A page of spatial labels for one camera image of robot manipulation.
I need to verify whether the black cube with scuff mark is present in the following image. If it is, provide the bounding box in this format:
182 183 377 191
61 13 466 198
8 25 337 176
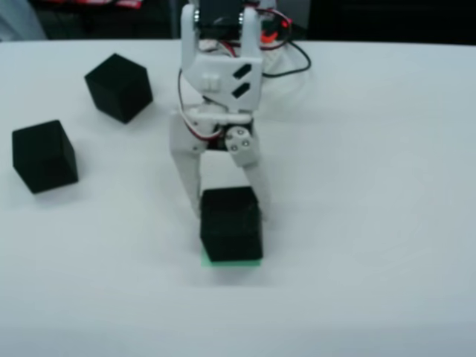
199 185 264 262

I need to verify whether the white perforated block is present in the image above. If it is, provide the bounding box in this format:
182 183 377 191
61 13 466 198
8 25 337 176
256 46 284 75

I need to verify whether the pale plastic cover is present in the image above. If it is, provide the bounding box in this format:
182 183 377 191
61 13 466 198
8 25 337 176
0 0 48 42

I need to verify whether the red white black servo cable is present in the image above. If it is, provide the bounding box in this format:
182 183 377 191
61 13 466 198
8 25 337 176
176 68 224 144

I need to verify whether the red printed package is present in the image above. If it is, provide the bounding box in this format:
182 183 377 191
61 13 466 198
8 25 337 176
80 0 144 10

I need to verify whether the green striped square marker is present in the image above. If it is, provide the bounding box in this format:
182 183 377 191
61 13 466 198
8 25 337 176
200 248 263 268

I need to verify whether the black orange-tipped clamp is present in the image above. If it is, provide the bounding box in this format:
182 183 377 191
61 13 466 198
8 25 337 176
260 20 291 45

